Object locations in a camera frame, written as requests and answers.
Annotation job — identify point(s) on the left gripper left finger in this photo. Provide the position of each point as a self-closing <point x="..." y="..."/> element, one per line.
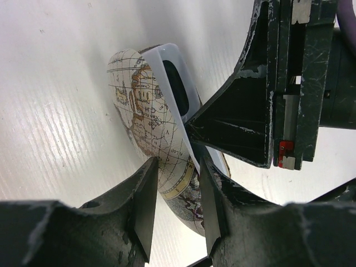
<point x="114" y="229"/>

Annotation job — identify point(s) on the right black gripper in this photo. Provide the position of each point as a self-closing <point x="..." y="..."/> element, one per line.
<point x="315" y="85"/>

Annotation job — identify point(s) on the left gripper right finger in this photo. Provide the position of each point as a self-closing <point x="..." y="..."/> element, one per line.
<point x="242" y="229"/>

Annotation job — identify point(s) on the white frame sunglasses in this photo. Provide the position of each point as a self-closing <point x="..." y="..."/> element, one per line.
<point x="180" y="93"/>

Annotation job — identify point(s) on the map print glasses case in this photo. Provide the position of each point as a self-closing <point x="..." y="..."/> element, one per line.
<point x="152" y="130"/>

